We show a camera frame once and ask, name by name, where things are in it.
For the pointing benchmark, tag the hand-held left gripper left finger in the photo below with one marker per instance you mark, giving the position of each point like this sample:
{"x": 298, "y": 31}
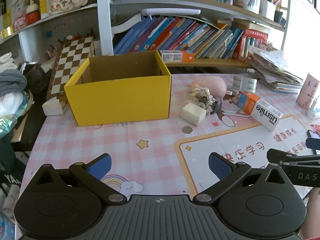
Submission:
{"x": 100, "y": 166}

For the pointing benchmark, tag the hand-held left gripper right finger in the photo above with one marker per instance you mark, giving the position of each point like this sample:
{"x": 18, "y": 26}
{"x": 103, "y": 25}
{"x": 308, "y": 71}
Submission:
{"x": 221, "y": 166}

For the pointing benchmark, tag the messy stack of papers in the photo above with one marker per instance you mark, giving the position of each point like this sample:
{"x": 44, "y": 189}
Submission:
{"x": 272, "y": 70}

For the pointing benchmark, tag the red thick dictionary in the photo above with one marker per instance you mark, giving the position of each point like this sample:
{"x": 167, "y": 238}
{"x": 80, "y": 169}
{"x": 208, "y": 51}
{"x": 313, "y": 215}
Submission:
{"x": 256, "y": 33}

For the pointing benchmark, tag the white bookshelf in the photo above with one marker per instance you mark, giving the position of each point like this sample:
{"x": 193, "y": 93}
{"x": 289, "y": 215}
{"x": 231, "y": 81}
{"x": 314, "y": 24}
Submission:
{"x": 103, "y": 17}

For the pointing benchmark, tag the brown white chessboard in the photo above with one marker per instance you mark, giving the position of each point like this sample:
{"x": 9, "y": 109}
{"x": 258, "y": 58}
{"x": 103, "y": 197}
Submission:
{"x": 72, "y": 55}

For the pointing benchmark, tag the person's right forearm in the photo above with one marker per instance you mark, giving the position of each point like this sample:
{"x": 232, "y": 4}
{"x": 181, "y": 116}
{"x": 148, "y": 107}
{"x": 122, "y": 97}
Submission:
{"x": 313, "y": 205}

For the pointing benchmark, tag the pearl crystal hair ornament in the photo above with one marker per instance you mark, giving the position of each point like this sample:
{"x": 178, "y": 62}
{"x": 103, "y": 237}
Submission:
{"x": 202, "y": 96}

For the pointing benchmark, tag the small white bottle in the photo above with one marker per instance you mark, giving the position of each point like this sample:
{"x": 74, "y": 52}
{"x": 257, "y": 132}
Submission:
{"x": 313, "y": 110}

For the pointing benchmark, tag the yellow cardboard box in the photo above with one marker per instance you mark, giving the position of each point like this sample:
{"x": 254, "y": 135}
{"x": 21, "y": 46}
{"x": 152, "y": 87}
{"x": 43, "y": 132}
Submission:
{"x": 120, "y": 100}

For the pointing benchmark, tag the row of colourful books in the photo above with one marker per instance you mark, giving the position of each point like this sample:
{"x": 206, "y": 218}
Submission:
{"x": 175, "y": 35}

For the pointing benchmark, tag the pink plush pig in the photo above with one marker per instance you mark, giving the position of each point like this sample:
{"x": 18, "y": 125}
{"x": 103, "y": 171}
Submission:
{"x": 212, "y": 85}

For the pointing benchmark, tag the white orange toothpaste box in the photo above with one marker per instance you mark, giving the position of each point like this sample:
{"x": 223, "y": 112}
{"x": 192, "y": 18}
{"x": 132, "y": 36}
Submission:
{"x": 262, "y": 110}
{"x": 176, "y": 56}

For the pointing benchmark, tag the black pen holder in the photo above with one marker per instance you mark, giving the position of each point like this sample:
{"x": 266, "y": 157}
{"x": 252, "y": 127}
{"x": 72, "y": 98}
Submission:
{"x": 278, "y": 17}

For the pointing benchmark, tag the white rectangular block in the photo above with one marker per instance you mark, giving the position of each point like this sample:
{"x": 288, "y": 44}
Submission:
{"x": 193, "y": 113}

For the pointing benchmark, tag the silver coin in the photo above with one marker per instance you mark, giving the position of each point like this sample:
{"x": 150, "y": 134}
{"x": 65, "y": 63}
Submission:
{"x": 187, "y": 129}

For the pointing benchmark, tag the white tissue packet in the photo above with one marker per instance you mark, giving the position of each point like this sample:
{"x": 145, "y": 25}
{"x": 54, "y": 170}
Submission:
{"x": 245, "y": 83}

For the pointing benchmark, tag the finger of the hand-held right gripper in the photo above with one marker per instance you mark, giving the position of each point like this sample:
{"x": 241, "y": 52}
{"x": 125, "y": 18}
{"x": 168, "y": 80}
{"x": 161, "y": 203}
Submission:
{"x": 313, "y": 143}
{"x": 287, "y": 158}

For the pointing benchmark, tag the black bag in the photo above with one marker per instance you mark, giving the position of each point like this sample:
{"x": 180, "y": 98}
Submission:
{"x": 35, "y": 75}

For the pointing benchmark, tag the white pen holder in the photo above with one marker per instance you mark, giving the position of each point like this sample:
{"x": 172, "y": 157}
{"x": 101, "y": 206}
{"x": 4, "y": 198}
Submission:
{"x": 267, "y": 8}

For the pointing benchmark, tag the pink checked table mat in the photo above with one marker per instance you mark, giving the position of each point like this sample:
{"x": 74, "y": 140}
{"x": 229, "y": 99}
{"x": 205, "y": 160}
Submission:
{"x": 150, "y": 155}

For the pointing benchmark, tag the red lidded jar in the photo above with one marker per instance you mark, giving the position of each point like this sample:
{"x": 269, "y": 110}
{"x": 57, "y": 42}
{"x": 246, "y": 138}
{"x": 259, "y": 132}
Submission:
{"x": 32, "y": 13}

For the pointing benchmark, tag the white tissue wedge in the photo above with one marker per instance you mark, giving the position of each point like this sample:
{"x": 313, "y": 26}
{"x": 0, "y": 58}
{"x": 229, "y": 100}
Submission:
{"x": 52, "y": 107}

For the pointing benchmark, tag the grey folded cloth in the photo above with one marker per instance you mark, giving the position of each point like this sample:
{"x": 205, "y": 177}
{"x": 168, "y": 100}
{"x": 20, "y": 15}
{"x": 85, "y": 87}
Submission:
{"x": 11, "y": 82}

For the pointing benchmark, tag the iridescent plastic bag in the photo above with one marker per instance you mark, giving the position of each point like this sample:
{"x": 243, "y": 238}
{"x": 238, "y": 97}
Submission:
{"x": 12, "y": 115}

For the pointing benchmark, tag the pink printed cup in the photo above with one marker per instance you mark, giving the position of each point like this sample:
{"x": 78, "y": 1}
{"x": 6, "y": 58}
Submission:
{"x": 308, "y": 91}

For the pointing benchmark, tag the small pink plastic item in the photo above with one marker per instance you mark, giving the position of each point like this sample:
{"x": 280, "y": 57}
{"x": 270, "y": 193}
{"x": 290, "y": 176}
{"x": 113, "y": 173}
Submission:
{"x": 235, "y": 99}

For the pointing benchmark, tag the white flat lamp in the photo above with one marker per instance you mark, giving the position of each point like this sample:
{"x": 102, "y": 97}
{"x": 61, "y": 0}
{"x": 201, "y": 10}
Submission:
{"x": 171, "y": 11}

